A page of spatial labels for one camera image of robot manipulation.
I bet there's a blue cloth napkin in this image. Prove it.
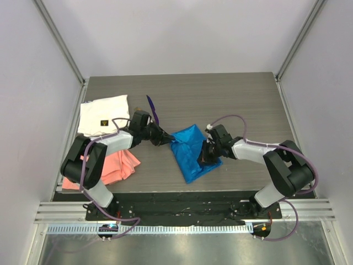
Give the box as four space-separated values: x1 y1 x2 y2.
170 124 223 184

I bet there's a slotted cable duct rail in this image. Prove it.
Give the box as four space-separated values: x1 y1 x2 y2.
46 223 253 235

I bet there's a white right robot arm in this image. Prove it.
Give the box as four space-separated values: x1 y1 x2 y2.
197 125 317 218

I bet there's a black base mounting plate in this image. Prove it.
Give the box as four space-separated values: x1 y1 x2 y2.
54 190 282 221

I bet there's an aluminium frame post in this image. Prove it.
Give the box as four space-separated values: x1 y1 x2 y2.
275 0 329 81
32 0 87 85

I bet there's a left aluminium frame post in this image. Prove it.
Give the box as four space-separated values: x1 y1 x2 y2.
32 0 87 85

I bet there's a horizontal aluminium frame rail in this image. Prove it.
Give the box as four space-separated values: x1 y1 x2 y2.
34 199 336 224

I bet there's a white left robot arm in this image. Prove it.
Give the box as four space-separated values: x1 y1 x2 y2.
60 110 175 220

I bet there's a pink folded cloth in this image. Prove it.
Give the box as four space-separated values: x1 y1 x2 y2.
62 150 141 190

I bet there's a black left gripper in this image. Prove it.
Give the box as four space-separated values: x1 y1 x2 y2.
140 120 175 147

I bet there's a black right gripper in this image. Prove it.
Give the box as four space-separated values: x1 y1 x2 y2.
196 140 222 166

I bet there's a white folded cloth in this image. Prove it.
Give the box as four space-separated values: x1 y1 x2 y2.
77 94 130 137

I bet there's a purple plastic knife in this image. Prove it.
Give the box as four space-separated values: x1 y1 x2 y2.
146 95 159 125

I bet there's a right aluminium frame post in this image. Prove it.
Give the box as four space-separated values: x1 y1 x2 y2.
275 0 329 81

